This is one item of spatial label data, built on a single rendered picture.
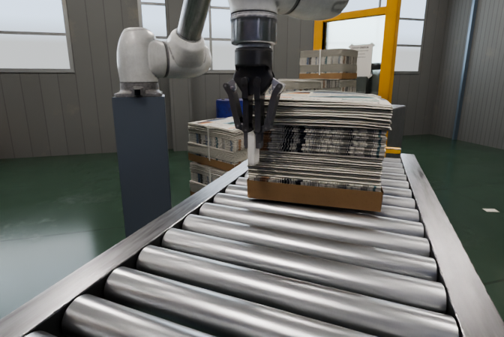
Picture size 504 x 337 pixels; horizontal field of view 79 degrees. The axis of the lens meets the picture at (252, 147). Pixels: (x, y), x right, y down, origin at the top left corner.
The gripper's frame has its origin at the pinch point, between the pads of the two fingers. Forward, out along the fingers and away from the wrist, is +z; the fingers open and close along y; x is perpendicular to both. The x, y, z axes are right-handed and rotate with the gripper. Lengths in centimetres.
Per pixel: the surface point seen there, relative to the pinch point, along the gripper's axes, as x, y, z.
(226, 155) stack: -77, 44, 24
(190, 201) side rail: 3.1, 14.3, 13.1
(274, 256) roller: 16.7, -9.9, 13.3
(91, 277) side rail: 31.5, 12.5, 13.1
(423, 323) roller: 23.4, -30.2, 13.4
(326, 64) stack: -190, 13, -25
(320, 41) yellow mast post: -251, 28, -48
